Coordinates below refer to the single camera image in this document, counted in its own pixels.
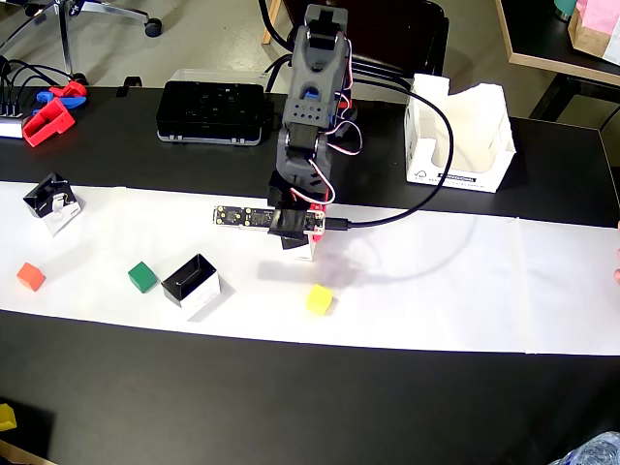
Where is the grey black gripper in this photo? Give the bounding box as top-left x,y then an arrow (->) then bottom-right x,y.
268,149 -> 336,251

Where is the black white cardboard box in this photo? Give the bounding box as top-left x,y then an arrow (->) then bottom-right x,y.
22,171 -> 83,237
160,253 -> 222,322

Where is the yellow wooden cube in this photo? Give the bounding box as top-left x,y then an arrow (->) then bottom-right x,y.
305,284 -> 334,316

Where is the white paper sheet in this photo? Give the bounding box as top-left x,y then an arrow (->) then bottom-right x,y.
0,181 -> 620,357

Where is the black electronics case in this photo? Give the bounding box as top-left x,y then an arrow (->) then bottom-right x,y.
155,80 -> 265,145

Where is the white cardboard napkin box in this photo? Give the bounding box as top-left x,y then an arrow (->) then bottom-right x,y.
404,73 -> 517,194

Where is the green wooden cube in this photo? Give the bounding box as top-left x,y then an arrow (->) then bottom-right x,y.
127,261 -> 160,295

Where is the clear plastic tray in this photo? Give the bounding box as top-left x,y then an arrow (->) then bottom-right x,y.
169,69 -> 272,91

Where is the white napkin stack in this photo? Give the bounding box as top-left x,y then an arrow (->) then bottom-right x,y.
430,82 -> 503,171

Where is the wooden furniture leg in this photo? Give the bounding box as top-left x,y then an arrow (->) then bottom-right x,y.
261,0 -> 283,47

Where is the black chair seat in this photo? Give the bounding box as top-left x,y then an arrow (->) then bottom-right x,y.
285,0 -> 450,93

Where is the small red printed part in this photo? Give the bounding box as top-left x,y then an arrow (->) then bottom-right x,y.
47,80 -> 89,98

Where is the orange wooden cube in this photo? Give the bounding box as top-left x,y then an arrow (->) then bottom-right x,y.
16,263 -> 47,293

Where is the large red printed part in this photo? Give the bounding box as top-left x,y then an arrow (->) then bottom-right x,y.
22,96 -> 77,147

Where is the white USB hub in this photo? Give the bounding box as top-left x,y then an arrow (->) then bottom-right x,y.
0,113 -> 25,140

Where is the chrome office chair base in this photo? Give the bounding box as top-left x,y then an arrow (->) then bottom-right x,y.
0,0 -> 164,86

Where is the crinkled clear plastic bottle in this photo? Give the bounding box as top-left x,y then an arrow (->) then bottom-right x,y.
551,430 -> 620,465

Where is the pink paper bag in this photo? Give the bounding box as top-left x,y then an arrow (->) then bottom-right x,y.
575,0 -> 620,38

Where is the thick black USB cable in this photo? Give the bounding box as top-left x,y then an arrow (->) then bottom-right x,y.
325,60 -> 455,233

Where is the red white servo wire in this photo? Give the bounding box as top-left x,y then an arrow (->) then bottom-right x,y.
308,91 -> 364,205

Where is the thin black cable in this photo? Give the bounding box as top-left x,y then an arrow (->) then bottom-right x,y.
0,56 -> 74,117
351,56 -> 418,81
5,72 -> 54,117
256,0 -> 297,55
351,72 -> 417,94
14,77 -> 45,118

